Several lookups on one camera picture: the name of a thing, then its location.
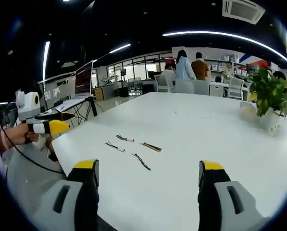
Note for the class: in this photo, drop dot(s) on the long curved ceiling light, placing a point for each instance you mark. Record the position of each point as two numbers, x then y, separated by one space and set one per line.
229 36

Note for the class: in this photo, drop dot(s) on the ceiling air conditioner vent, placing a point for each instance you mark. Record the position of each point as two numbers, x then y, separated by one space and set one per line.
243 10

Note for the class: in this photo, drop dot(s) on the white office desk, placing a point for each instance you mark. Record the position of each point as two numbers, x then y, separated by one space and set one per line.
217 87

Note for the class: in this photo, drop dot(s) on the open laptop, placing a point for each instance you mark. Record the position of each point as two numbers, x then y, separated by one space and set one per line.
83 79

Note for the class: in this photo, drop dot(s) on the white side table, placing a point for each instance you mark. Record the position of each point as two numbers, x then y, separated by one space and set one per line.
71 103

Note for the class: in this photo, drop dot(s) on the person's grey trousers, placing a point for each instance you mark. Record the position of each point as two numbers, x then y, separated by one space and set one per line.
30 178

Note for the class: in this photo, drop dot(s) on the person's left hand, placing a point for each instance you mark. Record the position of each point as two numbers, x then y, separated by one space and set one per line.
17 134

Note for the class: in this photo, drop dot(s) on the monitor on black stand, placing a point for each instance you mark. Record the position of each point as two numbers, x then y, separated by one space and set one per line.
123 81

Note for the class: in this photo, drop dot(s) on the JST connector with white plug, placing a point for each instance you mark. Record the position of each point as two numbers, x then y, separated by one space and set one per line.
115 147

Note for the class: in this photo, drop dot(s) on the shelf of white bins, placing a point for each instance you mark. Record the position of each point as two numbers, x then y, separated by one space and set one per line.
220 65

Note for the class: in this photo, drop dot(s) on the green potted plant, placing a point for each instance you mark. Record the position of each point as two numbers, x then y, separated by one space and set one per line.
270 91

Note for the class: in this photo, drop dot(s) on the JST connector with red tip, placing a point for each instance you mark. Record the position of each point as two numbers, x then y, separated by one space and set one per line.
124 138

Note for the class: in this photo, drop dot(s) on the white office chair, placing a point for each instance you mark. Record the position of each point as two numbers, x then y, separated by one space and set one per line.
184 87
163 84
236 87
201 87

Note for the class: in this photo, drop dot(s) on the white plant pot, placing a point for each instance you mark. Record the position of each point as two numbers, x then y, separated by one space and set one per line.
273 122

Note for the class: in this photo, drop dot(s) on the short ceiling light strip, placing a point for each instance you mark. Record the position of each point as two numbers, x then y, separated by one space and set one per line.
120 48

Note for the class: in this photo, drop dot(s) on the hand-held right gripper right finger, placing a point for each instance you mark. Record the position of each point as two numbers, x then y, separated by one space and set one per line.
229 207

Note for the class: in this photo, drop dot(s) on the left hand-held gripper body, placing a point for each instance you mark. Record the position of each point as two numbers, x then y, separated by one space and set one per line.
25 108

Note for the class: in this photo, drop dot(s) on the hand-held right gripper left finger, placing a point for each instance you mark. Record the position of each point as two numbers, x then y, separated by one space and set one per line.
68 204

